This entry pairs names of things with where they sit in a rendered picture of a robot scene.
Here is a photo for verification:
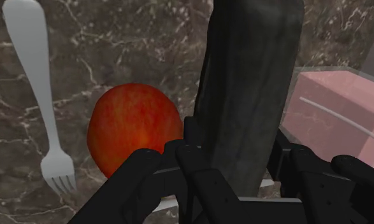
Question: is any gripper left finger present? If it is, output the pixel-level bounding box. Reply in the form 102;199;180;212
68;116;244;224

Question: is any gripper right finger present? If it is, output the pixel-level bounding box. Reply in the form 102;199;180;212
266;129;374;224

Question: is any dark grey tall block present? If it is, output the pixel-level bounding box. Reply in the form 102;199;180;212
192;0;306;198

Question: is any pink box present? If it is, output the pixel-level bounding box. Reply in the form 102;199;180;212
280;70;374;173

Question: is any white thin stick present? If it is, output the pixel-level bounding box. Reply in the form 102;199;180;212
299;96;374;150

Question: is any red apple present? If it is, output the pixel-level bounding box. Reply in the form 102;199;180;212
86;82;185;179

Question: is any white fork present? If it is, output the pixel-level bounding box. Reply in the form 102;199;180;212
1;0;78;196

